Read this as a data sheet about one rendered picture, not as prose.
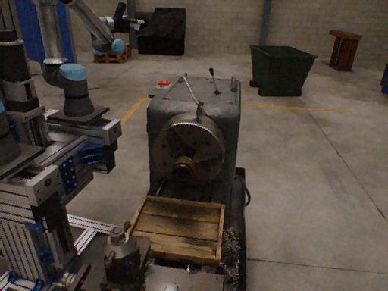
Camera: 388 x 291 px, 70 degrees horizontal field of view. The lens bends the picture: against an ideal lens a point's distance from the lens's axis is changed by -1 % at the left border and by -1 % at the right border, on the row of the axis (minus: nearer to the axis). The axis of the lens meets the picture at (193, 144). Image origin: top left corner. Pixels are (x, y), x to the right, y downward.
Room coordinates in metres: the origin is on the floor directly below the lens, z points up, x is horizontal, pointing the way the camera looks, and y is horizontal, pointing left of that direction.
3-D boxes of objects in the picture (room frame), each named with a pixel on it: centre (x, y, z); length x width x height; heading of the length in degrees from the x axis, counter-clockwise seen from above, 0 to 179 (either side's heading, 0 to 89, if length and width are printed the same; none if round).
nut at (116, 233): (0.51, 0.18, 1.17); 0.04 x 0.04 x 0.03
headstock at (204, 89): (1.52, -0.02, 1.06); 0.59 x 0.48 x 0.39; 172
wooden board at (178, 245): (0.84, 0.06, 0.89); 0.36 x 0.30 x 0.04; 82
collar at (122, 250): (0.51, 0.18, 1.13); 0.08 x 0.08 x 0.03
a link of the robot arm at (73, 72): (1.36, 0.60, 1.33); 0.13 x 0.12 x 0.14; 55
